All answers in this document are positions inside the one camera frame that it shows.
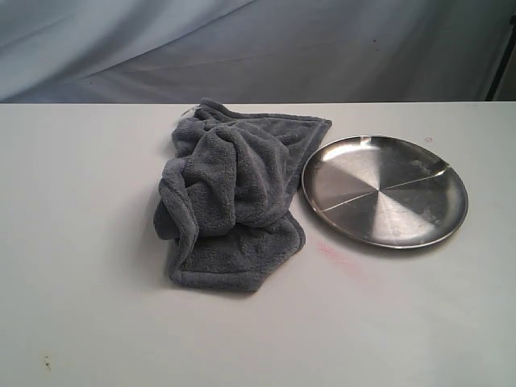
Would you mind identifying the grey fleece towel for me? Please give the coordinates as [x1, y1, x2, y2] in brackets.
[153, 99, 331, 292]

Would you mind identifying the round stainless steel plate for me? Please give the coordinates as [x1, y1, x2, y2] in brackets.
[301, 135, 468, 250]

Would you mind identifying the grey fabric backdrop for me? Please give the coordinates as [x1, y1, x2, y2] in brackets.
[1, 1, 515, 103]

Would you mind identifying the black stand pole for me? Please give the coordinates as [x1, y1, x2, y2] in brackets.
[484, 7, 515, 102]

